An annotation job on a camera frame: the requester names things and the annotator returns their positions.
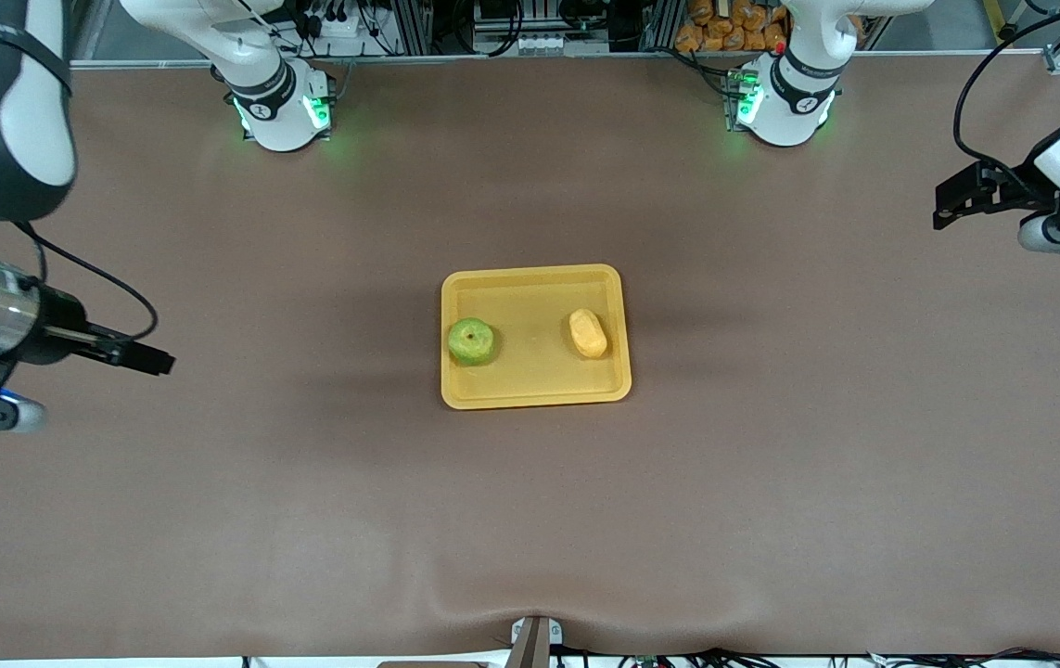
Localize black electronics box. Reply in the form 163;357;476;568
474;0;523;29

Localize orange items pile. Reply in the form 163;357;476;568
675;0;790;54

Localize yellow plastic tray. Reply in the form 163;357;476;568
441;263;632;410

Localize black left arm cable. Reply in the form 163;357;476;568
952;0;1060;179

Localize white power strip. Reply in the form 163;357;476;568
302;7;373;43

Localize green apple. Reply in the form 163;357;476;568
448;317;496;366

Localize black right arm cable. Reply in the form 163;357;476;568
14;220;160;344

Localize white connector block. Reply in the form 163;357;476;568
516;32;579;55

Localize yellow potato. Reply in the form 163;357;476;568
568;308;608;360

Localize silver table edge rail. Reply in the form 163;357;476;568
70;48;1060;73

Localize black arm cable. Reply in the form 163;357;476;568
14;220;160;344
952;0;1060;179

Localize brown table mat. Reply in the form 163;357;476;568
0;51;1060;662

